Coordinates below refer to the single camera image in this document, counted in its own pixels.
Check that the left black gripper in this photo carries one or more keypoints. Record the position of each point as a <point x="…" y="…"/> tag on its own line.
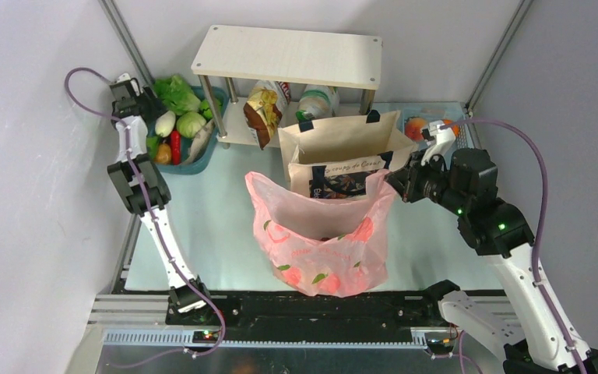
<point x="141" y="103"/>

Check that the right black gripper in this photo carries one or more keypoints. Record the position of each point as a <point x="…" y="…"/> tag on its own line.
<point x="409" y="179"/>

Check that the white radish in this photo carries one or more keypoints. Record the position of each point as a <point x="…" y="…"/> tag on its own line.
<point x="165" y="124"/>

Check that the beige canvas tote bag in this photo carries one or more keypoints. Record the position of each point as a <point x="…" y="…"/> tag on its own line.
<point x="331" y="158"/>

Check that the pink plastic grocery bag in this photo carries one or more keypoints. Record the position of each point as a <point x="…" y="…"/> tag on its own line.
<point x="334" y="247"/>

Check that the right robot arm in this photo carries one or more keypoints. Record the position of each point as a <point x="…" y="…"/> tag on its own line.
<point x="545" y="342"/>

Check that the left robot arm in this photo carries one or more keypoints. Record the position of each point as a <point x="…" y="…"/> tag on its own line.
<point x="145" y="193"/>

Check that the green leafy lettuce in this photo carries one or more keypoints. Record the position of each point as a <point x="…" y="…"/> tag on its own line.
<point x="176" y="94"/>

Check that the peach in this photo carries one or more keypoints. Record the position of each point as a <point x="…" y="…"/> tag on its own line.
<point x="413" y="128"/>

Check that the red chili pepper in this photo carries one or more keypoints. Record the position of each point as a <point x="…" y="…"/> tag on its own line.
<point x="175" y="144"/>

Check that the round green cabbage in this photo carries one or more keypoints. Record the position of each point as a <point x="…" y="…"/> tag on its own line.
<point x="189" y="124"/>

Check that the brown potato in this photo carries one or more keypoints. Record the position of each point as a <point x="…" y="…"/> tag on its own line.
<point x="164" y="154"/>

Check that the green bell pepper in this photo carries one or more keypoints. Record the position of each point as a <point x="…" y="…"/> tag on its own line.
<point x="205" y="110"/>

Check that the orange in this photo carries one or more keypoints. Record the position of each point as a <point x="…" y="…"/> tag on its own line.
<point x="453" y="126"/>

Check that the silver grey fish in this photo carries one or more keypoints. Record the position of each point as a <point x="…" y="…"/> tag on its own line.
<point x="199" y="143"/>

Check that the teal plastic vegetable basket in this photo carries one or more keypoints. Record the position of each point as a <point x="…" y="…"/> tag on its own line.
<point x="201" y="164"/>

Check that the green white snack bag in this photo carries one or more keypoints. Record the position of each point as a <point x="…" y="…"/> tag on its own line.
<point x="316" y="102"/>

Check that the brown chips bag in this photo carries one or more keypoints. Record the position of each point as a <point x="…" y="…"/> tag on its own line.
<point x="264" y="109"/>

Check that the white wooden two-tier shelf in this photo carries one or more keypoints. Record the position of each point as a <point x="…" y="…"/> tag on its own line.
<point x="292" y="56"/>

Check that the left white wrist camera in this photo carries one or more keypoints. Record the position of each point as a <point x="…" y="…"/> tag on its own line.
<point x="126" y="78"/>

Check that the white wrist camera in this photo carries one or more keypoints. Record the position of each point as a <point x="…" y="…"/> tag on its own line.
<point x="439" y="138"/>
<point x="126" y="78"/>

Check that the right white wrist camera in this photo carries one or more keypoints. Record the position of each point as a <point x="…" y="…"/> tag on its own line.
<point x="439" y="138"/>

